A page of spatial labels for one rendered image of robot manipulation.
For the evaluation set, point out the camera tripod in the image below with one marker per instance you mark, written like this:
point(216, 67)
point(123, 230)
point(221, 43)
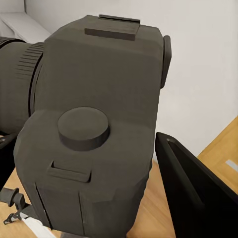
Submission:
point(27, 214)

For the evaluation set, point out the digital camera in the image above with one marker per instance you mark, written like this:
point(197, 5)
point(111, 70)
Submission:
point(85, 104)

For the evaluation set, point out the door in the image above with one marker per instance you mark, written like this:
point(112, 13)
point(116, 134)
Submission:
point(221, 156)

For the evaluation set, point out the bookcase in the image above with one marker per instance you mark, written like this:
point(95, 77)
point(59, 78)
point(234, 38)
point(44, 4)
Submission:
point(15, 23)

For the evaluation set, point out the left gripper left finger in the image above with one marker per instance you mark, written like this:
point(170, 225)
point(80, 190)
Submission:
point(7, 164)

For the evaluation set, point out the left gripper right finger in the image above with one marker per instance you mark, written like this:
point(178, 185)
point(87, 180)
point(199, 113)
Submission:
point(200, 203)

